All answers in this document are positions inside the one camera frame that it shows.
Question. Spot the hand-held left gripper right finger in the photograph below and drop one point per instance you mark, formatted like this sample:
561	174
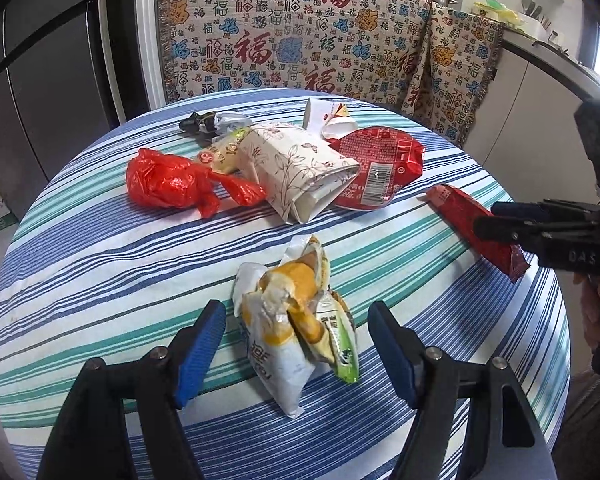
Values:
395	355

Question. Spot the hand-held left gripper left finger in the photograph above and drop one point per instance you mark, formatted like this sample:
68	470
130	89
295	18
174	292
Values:
200	355

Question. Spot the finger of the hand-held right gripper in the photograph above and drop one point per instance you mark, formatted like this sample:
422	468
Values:
500	230
540	210

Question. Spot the long red snack wrapper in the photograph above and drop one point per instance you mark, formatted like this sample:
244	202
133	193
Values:
455	205

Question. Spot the white orange snack bag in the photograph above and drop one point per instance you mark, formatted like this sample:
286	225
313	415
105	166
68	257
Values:
275	355

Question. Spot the red plastic bag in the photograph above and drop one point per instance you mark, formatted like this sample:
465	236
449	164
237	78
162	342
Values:
165	180

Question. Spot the yellow green snack wrapper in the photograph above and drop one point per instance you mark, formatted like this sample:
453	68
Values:
225	152

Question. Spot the floral paper tissue pack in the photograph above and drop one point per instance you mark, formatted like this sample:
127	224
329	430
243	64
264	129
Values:
290	170

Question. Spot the white red yellow paper bag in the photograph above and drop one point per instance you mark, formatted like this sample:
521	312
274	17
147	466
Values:
320	112

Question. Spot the gold black foil wrapper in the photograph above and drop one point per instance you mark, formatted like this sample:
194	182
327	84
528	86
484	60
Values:
195	124

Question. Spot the person's right hand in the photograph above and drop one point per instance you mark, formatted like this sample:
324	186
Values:
597	310

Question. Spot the kitchen counter cabinet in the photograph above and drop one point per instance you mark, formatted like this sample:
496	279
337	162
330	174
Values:
530	110

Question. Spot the round striped table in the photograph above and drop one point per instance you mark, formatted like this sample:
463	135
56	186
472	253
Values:
130	270

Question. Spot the narrow flower printed cloth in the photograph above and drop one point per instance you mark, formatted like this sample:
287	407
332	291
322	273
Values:
455	70

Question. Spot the white knife holder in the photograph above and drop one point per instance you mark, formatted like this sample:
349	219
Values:
535	22

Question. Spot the green yellow plastic container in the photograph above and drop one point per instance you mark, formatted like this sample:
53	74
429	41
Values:
495	9

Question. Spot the wide flower printed cloth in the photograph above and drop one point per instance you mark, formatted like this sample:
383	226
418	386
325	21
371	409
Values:
280	35

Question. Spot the grey refrigerator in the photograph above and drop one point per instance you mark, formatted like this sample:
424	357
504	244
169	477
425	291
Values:
45	85

